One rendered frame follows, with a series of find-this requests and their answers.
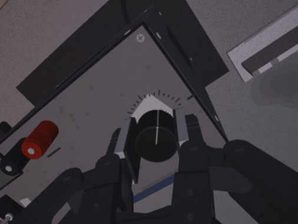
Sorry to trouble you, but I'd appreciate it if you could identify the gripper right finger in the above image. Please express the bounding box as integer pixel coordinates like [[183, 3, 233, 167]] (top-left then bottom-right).
[[173, 108, 298, 224]]

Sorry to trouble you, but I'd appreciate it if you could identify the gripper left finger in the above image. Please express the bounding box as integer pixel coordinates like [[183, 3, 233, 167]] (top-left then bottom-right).
[[11, 117, 141, 224]]

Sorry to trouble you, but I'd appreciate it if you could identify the black fluted voltage knob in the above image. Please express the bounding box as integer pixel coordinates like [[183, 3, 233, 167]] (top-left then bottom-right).
[[134, 110, 180, 163]]

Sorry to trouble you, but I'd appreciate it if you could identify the grey black bench supply body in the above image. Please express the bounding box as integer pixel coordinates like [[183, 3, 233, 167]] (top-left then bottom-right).
[[0, 4, 230, 224]]

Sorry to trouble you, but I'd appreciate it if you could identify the white dial pointer plate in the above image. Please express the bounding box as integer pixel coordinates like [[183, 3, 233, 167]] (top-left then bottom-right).
[[130, 93, 174, 124]]

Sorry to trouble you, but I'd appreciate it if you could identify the blue flat strip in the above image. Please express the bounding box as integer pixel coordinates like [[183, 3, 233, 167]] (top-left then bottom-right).
[[133, 173, 176, 204]]

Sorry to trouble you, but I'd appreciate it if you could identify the black block with metal pin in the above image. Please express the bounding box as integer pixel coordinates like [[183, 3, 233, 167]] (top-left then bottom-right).
[[0, 195, 25, 224]]

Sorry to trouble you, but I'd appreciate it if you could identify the red binding post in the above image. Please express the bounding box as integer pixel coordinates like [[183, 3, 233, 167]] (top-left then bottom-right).
[[21, 120, 59, 160]]

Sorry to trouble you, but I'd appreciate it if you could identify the black binding post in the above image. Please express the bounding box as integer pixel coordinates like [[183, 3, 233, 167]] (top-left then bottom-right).
[[0, 137, 28, 177]]

